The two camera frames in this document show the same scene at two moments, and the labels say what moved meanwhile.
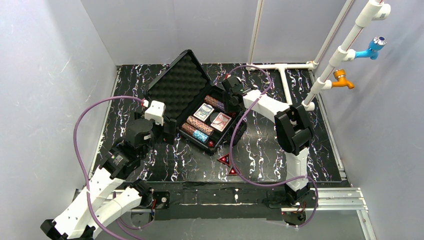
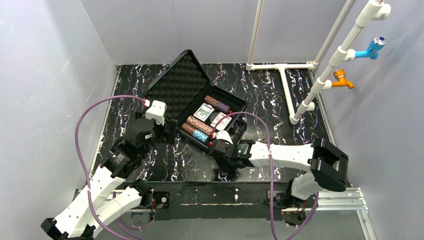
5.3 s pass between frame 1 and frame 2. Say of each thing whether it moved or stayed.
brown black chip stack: stayed
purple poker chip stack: stayed
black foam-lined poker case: stayed
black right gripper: moved
